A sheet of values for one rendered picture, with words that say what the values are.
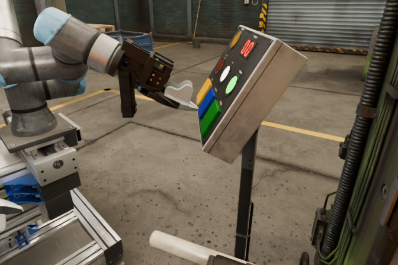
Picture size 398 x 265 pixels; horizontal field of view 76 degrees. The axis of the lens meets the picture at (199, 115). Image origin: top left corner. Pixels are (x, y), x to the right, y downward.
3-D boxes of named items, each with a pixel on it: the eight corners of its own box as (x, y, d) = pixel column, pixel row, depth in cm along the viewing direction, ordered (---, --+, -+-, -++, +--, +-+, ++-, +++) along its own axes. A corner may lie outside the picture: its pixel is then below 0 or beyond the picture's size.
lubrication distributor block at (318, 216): (307, 261, 57) (318, 215, 52) (307, 239, 62) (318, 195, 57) (324, 266, 56) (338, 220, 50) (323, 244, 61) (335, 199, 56)
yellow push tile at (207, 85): (197, 105, 77) (210, 84, 75) (196, 97, 84) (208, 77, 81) (202, 108, 78) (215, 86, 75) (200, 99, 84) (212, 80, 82)
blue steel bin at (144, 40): (93, 65, 566) (87, 31, 537) (124, 60, 620) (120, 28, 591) (124, 74, 493) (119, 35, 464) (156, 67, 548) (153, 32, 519)
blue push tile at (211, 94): (199, 118, 68) (213, 95, 66) (198, 108, 75) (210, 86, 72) (204, 121, 68) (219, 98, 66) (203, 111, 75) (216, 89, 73)
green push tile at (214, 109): (201, 136, 59) (218, 110, 56) (199, 122, 66) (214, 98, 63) (207, 139, 59) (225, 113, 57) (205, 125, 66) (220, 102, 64)
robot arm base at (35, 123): (7, 128, 99) (-1, 103, 95) (50, 116, 108) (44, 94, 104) (18, 141, 89) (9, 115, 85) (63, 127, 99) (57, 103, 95)
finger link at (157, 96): (180, 106, 55) (143, 86, 52) (176, 112, 55) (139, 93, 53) (180, 98, 59) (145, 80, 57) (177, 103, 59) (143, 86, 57)
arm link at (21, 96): (9, 102, 96) (-2, 67, 91) (50, 96, 103) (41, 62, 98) (8, 112, 87) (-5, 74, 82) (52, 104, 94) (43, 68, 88)
